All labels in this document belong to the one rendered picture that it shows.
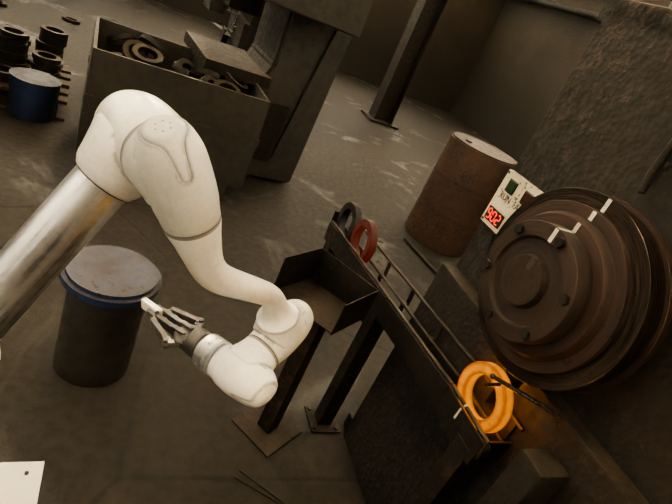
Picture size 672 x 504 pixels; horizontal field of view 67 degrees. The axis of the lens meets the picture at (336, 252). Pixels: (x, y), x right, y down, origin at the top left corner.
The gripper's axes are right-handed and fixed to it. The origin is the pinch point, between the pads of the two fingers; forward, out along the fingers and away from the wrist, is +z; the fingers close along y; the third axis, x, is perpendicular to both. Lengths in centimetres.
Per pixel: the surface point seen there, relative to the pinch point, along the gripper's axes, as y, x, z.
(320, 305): -52, 14, -19
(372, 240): -94, 8, -12
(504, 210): -82, -30, -58
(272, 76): -214, -2, 153
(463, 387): -46, 8, -73
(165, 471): -1, 64, -5
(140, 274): -22.0, 18.5, 35.8
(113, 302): -6.7, 18.3, 28.2
